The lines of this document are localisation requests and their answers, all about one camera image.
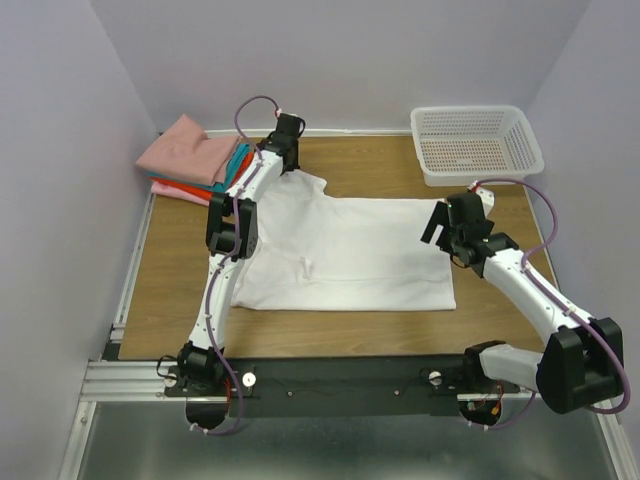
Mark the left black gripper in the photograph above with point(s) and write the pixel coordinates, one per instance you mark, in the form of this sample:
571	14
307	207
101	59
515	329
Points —
293	163

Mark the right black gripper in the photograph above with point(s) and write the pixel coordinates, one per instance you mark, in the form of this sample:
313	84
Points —
439	216

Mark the white t shirt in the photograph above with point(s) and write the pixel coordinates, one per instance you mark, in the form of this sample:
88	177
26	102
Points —
320	253

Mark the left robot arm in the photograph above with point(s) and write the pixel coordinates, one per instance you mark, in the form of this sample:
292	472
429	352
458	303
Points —
231	238

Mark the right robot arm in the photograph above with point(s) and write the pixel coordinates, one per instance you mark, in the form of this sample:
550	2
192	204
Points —
582	361

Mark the teal folded shirt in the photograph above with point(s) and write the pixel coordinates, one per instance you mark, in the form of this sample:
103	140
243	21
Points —
235	166

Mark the orange folded shirt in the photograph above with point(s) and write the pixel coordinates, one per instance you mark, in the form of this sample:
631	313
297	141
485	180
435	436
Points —
189	188

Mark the white plastic basket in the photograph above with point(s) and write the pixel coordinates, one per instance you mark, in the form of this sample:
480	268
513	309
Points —
456	145

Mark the dusty pink folded shirt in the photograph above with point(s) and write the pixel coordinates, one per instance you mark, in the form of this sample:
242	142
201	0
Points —
184	152

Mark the light pink folded shirt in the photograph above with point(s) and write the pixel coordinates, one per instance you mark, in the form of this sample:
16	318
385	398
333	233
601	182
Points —
194	196

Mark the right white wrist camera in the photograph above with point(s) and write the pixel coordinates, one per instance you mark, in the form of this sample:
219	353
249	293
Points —
486	196

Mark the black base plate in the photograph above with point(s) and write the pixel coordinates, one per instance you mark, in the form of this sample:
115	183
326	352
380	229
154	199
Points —
332	387

